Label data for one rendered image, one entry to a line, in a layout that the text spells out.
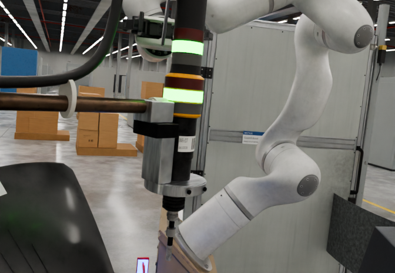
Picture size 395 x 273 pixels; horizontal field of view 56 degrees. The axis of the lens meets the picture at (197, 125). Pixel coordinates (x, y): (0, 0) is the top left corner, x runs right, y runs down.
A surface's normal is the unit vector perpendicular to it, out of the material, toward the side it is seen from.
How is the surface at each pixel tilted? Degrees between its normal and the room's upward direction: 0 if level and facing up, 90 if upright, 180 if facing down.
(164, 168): 90
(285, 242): 90
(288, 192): 125
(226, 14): 104
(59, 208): 43
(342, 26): 93
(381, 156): 90
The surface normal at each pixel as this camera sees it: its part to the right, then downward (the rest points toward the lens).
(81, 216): 0.65, -0.65
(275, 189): -0.39, 0.53
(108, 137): 0.36, 0.13
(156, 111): 0.72, 0.14
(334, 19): -0.36, 0.08
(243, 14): 0.36, 0.56
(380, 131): -0.93, -0.05
